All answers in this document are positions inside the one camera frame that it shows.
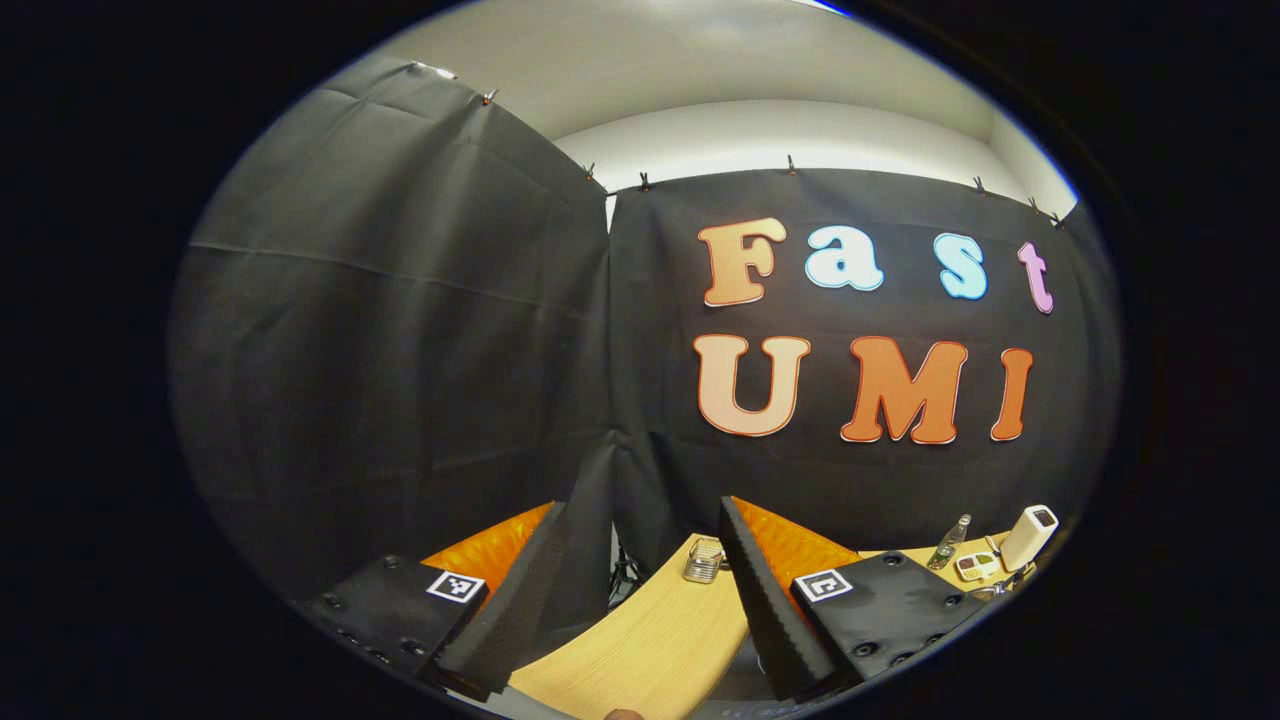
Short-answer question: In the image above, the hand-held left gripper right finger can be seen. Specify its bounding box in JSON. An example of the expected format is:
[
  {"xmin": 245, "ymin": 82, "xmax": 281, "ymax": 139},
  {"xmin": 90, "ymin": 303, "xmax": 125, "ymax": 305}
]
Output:
[{"xmin": 717, "ymin": 495, "xmax": 993, "ymax": 702}]

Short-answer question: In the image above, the clear water bottle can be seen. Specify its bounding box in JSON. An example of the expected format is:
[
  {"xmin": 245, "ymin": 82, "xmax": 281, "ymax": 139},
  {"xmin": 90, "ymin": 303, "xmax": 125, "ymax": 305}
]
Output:
[{"xmin": 927, "ymin": 514, "xmax": 973, "ymax": 572}]

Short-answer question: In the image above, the clear glass jar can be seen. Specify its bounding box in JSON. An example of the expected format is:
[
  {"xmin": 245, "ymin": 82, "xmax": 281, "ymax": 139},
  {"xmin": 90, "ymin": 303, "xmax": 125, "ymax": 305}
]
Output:
[{"xmin": 683, "ymin": 537, "xmax": 726, "ymax": 584}]

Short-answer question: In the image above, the row of small cloth clips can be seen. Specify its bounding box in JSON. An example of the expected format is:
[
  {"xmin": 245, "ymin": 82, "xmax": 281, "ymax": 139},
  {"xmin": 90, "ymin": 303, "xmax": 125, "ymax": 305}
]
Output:
[{"xmin": 480, "ymin": 88, "xmax": 1066, "ymax": 229}]

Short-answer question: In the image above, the white toaster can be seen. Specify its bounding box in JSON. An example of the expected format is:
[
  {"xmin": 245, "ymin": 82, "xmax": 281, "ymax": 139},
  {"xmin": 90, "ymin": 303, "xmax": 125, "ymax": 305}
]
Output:
[{"xmin": 1000, "ymin": 505, "xmax": 1059, "ymax": 573}]

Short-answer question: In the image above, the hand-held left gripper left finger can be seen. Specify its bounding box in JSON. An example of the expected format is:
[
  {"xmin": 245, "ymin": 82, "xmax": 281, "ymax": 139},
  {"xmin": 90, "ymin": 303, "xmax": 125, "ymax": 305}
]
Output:
[{"xmin": 300, "ymin": 500, "xmax": 577, "ymax": 704}]

